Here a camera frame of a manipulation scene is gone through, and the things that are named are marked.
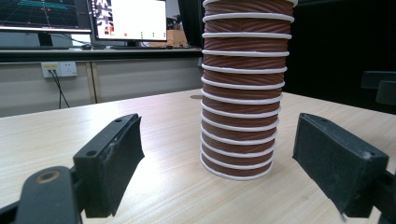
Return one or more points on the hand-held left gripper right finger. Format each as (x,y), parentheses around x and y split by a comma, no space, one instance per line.
(339,161)

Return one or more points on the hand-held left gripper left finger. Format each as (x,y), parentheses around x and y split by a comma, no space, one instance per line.
(107,161)

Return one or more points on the stack of brown paper cups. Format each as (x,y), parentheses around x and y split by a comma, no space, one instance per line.
(243,124)

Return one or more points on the black curtain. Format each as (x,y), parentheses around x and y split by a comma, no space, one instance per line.
(336,46)

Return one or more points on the long dark desk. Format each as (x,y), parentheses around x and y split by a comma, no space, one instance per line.
(93,54)

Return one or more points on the black computer mouse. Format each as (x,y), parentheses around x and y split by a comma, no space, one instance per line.
(86,47)

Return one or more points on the black keyboard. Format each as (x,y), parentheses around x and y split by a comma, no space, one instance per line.
(140,47)

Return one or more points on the cardboard box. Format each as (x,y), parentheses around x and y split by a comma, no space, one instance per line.
(177,39)

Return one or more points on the bright screen monitor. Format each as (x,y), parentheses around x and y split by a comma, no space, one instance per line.
(137,18)

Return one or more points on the dark screen monitor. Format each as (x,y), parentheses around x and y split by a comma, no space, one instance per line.
(37,15)

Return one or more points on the white wall socket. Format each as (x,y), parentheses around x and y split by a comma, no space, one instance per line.
(67,68)

